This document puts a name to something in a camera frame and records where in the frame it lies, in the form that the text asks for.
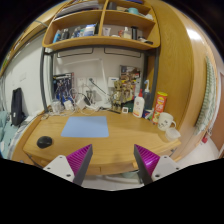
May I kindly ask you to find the wooden wall shelf unit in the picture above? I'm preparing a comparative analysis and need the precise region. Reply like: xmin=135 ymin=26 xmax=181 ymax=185
xmin=42 ymin=0 xmax=160 ymax=51

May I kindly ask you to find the clear plastic cup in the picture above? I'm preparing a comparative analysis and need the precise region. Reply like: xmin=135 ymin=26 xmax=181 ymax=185
xmin=165 ymin=128 xmax=180 ymax=141

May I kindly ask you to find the small white cube clock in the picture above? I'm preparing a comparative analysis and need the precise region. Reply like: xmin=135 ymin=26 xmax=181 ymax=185
xmin=122 ymin=107 xmax=128 ymax=114

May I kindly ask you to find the wooden desk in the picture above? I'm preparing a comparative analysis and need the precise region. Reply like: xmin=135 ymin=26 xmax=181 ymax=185
xmin=12 ymin=111 xmax=181 ymax=175

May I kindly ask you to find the black computer mouse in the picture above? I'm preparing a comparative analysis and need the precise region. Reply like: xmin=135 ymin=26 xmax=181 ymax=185
xmin=37 ymin=136 xmax=53 ymax=149

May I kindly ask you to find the white mug with print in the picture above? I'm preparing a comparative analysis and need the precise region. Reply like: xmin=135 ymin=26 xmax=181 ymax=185
xmin=158 ymin=112 xmax=176 ymax=131

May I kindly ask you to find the blue mouse pad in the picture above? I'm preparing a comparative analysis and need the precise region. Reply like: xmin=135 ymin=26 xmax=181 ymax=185
xmin=61 ymin=116 xmax=109 ymax=138

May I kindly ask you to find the blue spray bottle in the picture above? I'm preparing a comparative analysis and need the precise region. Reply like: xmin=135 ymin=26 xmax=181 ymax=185
xmin=143 ymin=80 xmax=150 ymax=110

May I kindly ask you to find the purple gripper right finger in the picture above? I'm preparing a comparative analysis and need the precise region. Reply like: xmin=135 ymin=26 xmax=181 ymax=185
xmin=134 ymin=144 xmax=180 ymax=185

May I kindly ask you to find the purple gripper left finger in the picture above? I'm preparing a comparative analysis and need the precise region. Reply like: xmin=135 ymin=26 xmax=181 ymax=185
xmin=44 ymin=145 xmax=93 ymax=186

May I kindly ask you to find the wooden robot figure model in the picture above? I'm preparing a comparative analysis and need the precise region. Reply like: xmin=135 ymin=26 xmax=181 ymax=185
xmin=111 ymin=80 xmax=127 ymax=112

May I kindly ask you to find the dark poster box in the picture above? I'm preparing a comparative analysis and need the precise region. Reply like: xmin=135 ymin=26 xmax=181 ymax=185
xmin=53 ymin=73 xmax=74 ymax=103

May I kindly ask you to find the white charger adapter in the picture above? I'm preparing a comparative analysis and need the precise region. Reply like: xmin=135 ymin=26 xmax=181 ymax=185
xmin=76 ymin=98 xmax=86 ymax=110

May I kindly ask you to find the red chips can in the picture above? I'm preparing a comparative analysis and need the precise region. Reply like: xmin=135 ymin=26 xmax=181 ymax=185
xmin=152 ymin=92 xmax=168 ymax=124

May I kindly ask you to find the white lotion bottle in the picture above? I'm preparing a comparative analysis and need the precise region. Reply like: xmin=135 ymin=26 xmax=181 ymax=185
xmin=133 ymin=92 xmax=145 ymax=118

